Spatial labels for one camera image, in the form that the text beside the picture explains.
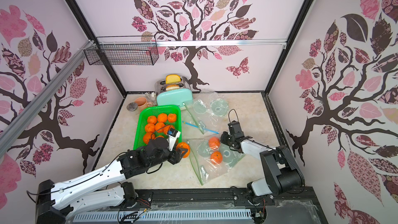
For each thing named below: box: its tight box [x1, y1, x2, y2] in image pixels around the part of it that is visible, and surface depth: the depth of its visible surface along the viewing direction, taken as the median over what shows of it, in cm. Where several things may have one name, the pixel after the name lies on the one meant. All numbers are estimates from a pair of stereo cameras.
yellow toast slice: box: [165, 74, 181, 84], surface depth 105 cm
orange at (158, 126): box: [154, 121, 165, 131], surface depth 97 cm
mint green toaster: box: [154, 76, 194, 111], surface depth 101 cm
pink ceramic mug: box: [134, 96, 153, 114], surface depth 106 cm
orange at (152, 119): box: [147, 115, 158, 125], surface depth 101 cm
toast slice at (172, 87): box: [165, 84, 180, 92], surface depth 98 cm
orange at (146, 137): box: [143, 131, 153, 145], surface depth 92 cm
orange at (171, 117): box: [167, 113, 177, 123], surface depth 102 cm
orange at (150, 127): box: [145, 122, 155, 133], surface depth 97 cm
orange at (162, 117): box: [157, 113, 168, 123], surface depth 101 cm
